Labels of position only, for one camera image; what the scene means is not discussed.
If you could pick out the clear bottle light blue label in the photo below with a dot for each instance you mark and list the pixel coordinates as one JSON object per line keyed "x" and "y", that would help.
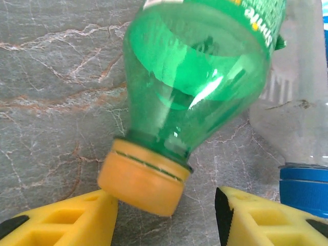
{"x": 302, "y": 128}

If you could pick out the green bottle yellow cap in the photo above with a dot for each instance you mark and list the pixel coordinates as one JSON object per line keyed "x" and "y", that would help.
{"x": 192, "y": 77}

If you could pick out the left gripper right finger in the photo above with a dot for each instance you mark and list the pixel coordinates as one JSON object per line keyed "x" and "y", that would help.
{"x": 269, "y": 225}

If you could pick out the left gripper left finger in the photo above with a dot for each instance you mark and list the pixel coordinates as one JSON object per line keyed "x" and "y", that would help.
{"x": 64, "y": 225}

